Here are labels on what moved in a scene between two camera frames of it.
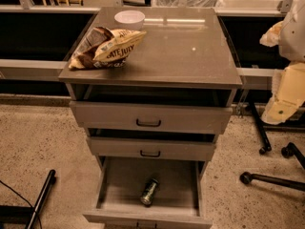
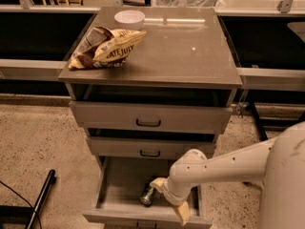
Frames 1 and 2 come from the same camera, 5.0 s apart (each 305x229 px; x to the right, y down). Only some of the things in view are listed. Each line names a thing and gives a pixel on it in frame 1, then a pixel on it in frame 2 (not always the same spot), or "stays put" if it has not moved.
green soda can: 149,192 stays put
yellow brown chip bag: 103,49 stays put
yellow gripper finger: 271,38 to 160,183
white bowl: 131,20 stays put
